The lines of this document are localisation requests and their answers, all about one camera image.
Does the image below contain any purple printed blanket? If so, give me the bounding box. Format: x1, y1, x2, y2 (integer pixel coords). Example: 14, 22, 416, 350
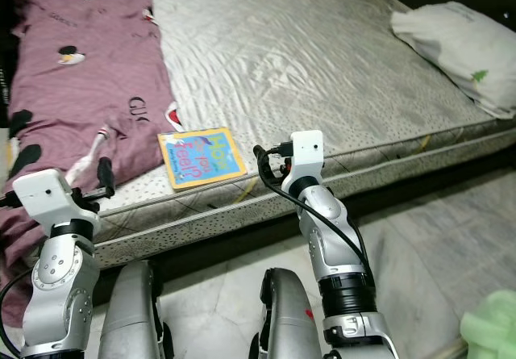
0, 0, 185, 328

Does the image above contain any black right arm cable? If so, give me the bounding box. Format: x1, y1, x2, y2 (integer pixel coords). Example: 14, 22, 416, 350
254, 140, 376, 287

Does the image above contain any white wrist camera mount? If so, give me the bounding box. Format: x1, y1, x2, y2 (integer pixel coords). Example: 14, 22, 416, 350
290, 130, 327, 184
12, 168, 102, 235

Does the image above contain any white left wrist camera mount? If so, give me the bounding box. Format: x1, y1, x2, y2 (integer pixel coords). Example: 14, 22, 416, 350
12, 168, 102, 235

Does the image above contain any dark bed frame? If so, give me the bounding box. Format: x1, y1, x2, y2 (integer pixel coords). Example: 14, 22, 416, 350
97, 145, 516, 283

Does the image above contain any silver robot right leg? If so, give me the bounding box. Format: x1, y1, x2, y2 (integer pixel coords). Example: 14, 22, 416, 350
260, 267, 323, 359

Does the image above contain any white printed pillow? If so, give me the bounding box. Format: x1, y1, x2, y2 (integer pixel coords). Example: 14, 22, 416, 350
390, 2, 516, 120

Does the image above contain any colourful children's board book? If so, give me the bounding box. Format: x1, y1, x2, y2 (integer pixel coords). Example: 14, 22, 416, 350
157, 127, 248, 190

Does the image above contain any silver robot left leg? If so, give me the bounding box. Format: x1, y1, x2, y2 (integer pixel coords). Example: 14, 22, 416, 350
101, 261, 170, 359

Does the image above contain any white quilted mattress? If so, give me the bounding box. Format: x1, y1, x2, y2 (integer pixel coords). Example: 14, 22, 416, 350
81, 0, 516, 267

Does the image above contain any silver robot leg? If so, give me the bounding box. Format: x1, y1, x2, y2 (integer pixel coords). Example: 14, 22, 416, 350
101, 261, 170, 359
260, 267, 323, 359

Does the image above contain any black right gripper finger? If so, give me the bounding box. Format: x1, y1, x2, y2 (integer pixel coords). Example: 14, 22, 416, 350
252, 144, 275, 182

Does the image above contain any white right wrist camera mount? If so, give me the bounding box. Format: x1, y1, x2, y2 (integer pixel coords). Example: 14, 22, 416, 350
290, 130, 327, 184

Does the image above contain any light green plastic bag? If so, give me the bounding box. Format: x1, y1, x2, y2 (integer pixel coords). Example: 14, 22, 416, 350
460, 289, 516, 359

